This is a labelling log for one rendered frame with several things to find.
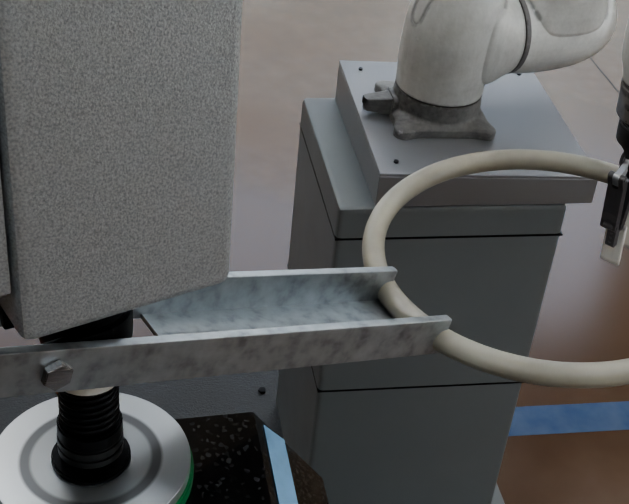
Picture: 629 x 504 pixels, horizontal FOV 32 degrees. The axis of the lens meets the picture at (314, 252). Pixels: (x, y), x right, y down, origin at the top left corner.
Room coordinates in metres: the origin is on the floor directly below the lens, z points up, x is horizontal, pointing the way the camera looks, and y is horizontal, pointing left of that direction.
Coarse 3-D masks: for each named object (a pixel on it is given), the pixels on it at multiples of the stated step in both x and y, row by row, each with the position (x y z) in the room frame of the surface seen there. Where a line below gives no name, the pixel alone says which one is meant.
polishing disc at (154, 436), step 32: (32, 416) 0.89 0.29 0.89; (128, 416) 0.91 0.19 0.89; (160, 416) 0.92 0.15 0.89; (0, 448) 0.84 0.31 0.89; (32, 448) 0.85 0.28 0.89; (160, 448) 0.87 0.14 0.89; (0, 480) 0.80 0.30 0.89; (32, 480) 0.80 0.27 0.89; (128, 480) 0.82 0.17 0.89; (160, 480) 0.82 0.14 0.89
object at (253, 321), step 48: (240, 288) 1.00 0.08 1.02; (288, 288) 1.04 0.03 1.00; (336, 288) 1.08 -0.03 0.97; (192, 336) 0.85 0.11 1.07; (240, 336) 0.88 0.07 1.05; (288, 336) 0.91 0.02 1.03; (336, 336) 0.95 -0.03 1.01; (384, 336) 0.99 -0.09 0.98; (432, 336) 1.03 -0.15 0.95; (0, 384) 0.73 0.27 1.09; (48, 384) 0.75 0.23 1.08; (96, 384) 0.78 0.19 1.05
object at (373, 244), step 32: (448, 160) 1.42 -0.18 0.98; (480, 160) 1.43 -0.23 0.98; (512, 160) 1.44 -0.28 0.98; (544, 160) 1.44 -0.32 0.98; (576, 160) 1.44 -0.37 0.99; (416, 192) 1.35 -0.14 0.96; (384, 224) 1.26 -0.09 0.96; (384, 256) 1.19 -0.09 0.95; (384, 288) 1.12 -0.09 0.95; (448, 352) 1.02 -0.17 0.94; (480, 352) 1.01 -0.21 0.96; (544, 384) 0.98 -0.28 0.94; (576, 384) 0.98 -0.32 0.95; (608, 384) 0.98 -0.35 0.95
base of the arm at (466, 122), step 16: (384, 80) 1.84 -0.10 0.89; (368, 96) 1.74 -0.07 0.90; (384, 96) 1.74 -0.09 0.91; (400, 96) 1.73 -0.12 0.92; (384, 112) 1.74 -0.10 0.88; (400, 112) 1.72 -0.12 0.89; (416, 112) 1.70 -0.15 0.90; (432, 112) 1.70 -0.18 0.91; (448, 112) 1.70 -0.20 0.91; (464, 112) 1.71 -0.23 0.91; (480, 112) 1.76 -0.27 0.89; (400, 128) 1.68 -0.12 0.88; (416, 128) 1.68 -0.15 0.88; (432, 128) 1.69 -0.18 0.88; (448, 128) 1.69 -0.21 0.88; (464, 128) 1.70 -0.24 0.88; (480, 128) 1.71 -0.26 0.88
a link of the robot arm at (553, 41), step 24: (528, 0) 1.79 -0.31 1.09; (552, 0) 1.77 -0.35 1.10; (576, 0) 1.78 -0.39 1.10; (600, 0) 1.81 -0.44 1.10; (528, 24) 1.76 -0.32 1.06; (552, 24) 1.77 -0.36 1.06; (576, 24) 1.78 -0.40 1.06; (600, 24) 1.82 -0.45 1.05; (528, 48) 1.75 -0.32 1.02; (552, 48) 1.77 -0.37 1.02; (576, 48) 1.80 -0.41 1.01; (600, 48) 1.84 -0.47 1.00; (528, 72) 1.79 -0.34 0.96
